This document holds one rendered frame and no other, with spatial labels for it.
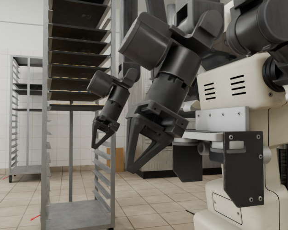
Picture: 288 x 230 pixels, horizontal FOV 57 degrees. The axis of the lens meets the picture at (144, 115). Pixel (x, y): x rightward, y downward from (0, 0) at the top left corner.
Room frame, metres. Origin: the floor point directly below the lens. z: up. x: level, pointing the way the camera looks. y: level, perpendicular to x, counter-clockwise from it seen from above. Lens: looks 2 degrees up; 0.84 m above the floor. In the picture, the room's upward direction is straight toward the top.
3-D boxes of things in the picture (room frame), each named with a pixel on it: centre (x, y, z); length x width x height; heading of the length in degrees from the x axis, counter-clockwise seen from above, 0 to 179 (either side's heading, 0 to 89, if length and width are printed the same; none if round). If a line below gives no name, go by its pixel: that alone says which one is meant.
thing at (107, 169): (2.15, 0.35, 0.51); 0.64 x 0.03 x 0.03; 21
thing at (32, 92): (4.11, 1.76, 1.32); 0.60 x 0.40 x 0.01; 19
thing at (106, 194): (2.15, 0.35, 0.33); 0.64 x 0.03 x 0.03; 21
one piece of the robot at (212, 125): (0.69, -0.18, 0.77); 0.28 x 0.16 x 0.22; 19
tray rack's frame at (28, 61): (4.11, 1.76, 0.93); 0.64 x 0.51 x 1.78; 19
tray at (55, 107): (2.06, 0.53, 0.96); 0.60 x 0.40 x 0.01; 20
